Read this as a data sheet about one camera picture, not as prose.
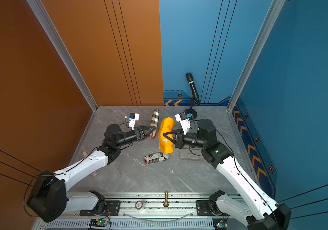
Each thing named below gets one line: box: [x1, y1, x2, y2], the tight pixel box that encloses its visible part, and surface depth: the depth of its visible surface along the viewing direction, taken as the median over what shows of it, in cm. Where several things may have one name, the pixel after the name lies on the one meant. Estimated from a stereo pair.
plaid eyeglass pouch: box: [149, 108, 160, 140], surface depth 71 cm
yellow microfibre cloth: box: [158, 116, 176, 154], surface depth 63 cm
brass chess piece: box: [163, 190, 170, 207], surface depth 77 cm
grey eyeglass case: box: [179, 147, 205, 161], surface depth 91 cm
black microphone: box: [186, 72, 201, 105], surface depth 100 cm
